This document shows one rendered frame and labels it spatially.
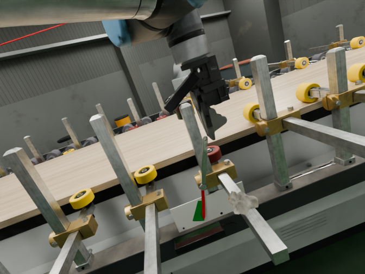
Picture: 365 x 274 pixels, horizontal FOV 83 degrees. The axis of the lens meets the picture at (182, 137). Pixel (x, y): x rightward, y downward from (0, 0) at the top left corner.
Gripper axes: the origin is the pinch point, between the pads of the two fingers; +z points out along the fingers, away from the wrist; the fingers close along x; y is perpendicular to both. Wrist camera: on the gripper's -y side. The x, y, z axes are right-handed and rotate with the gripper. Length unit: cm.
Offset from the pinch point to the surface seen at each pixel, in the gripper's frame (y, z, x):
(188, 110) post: -2.5, -7.7, 6.3
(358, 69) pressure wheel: 73, 6, 26
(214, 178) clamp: -1.9, 16.2, 5.5
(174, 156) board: -11.7, 11.1, 23.2
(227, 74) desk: 222, 55, 598
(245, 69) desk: 257, 55, 541
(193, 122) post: -2.1, -3.7, 6.3
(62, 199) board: -58, 11, 23
